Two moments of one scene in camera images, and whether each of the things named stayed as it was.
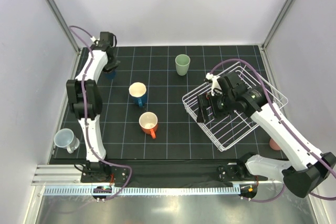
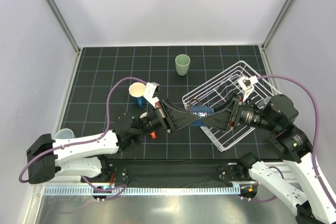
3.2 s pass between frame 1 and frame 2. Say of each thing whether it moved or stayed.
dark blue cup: moved
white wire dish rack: stayed
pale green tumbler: stayed
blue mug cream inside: stayed
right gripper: moved
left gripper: moved
